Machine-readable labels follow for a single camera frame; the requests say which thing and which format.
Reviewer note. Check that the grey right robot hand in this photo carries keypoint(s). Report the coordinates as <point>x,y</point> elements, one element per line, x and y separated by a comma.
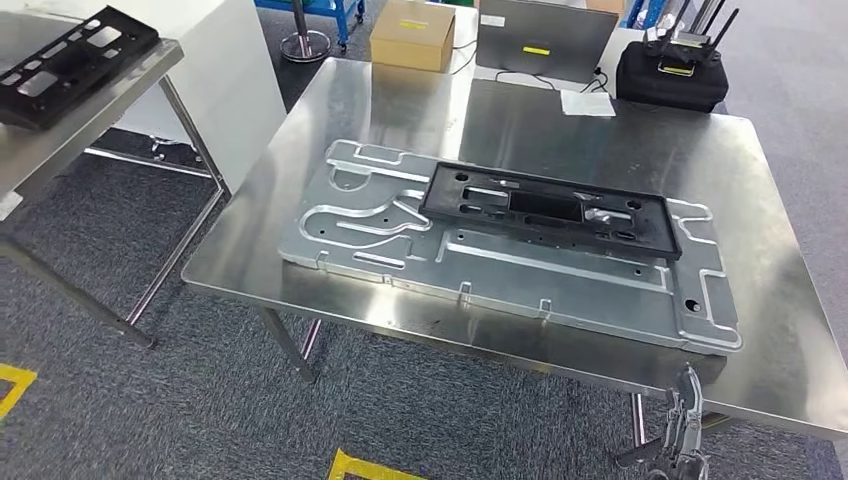
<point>682,457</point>

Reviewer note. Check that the black plastic frame part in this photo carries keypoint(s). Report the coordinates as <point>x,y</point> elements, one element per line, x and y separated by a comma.
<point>550,208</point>
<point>66,73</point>

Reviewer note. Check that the stainless steel workbench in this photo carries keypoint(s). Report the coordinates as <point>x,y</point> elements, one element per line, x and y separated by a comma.
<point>729,172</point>

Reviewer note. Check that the machined aluminium plate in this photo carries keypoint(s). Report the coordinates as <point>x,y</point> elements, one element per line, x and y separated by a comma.
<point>543,291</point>

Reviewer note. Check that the white paper note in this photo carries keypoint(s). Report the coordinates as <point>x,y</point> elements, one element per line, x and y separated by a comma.
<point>588,103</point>

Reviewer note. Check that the black carry case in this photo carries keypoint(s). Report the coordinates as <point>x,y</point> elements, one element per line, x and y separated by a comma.
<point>669,89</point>

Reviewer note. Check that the black controller with antennas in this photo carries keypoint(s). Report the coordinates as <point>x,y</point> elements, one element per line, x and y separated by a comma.
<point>682,46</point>

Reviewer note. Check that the grey laptop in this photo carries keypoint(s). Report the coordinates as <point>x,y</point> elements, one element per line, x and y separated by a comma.
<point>543,33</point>

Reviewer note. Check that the person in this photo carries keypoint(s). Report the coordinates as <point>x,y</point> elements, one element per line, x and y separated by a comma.
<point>606,5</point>

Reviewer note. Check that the brown cardboard box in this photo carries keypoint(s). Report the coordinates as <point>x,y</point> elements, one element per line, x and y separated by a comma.
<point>411,40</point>

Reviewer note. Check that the blue wheeled cart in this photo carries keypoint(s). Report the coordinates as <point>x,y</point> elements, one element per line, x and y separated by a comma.
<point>341,20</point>

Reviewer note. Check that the stanchion with chrome base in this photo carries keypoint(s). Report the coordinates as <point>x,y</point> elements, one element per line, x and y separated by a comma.
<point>305,46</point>

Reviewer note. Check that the white cabinet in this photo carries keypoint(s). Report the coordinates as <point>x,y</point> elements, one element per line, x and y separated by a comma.
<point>225,79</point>

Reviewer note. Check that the chrome chair base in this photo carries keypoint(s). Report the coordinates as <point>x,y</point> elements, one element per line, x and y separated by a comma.
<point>175,149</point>

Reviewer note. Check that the stainless steel table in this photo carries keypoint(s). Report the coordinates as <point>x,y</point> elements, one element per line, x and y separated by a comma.
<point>66,152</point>

